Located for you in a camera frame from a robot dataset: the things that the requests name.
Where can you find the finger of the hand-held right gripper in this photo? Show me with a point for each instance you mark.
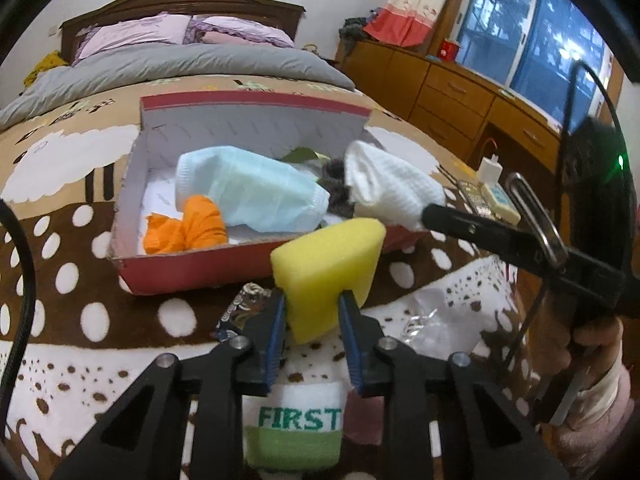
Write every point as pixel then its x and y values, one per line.
pixel 475 230

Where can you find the plain lilac pillow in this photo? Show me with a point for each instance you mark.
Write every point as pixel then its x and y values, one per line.
pixel 135 35

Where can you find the wooden dresser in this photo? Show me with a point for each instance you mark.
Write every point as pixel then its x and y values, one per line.
pixel 450 90

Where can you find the purple knit sock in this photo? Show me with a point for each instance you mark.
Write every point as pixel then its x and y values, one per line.
pixel 335 195

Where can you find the blue face mask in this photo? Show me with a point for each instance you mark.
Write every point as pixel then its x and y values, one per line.
pixel 250 185

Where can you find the brown white spotted blanket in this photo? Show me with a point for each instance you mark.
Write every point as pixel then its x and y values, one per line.
pixel 75 270

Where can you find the cream power strip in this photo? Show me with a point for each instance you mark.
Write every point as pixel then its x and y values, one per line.
pixel 500 202

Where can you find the red cardboard box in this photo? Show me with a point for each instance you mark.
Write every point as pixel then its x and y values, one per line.
pixel 200 265

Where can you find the small brown basket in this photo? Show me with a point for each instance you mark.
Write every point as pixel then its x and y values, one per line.
pixel 311 49

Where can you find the clear plastic bag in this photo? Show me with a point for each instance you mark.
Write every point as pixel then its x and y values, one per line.
pixel 425 320

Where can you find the window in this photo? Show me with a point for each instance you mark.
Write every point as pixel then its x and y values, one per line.
pixel 525 35

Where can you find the grey duvet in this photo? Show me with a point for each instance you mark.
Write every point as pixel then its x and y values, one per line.
pixel 200 62

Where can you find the dark clothes pile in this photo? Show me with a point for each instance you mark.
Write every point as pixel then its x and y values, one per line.
pixel 352 25

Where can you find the green satin ribbon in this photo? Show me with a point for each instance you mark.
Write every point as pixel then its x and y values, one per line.
pixel 300 155

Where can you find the orange cloth flower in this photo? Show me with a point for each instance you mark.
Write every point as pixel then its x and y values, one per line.
pixel 195 230

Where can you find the yellow knit cloth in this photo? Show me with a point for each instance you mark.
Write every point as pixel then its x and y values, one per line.
pixel 47 62

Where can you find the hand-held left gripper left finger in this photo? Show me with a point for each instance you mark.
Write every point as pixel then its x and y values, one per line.
pixel 272 345

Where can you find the patterned fabric pouch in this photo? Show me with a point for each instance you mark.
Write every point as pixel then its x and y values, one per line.
pixel 240 307

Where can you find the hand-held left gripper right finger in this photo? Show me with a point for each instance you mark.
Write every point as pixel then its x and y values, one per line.
pixel 350 340

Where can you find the dark wooden headboard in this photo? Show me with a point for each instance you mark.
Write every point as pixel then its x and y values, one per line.
pixel 200 2

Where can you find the white charger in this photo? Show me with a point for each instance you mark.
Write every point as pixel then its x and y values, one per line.
pixel 490 169

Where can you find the cream and red curtain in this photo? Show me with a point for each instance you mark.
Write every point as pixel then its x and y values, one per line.
pixel 410 10

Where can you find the yellow sponge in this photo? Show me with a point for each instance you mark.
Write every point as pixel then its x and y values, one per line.
pixel 325 265

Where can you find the metal spring clip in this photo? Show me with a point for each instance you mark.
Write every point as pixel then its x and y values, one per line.
pixel 550 240

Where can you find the lilac pillow with frill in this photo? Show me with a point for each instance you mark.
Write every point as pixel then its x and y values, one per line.
pixel 240 27

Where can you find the pink makeup sponge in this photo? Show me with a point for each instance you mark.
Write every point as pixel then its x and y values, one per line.
pixel 365 417

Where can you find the red cup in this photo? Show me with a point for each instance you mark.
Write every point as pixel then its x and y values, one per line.
pixel 448 50

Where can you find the white waffle cloth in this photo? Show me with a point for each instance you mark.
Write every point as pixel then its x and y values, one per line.
pixel 385 180

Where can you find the person's right hand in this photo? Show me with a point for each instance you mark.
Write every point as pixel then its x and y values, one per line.
pixel 597 350

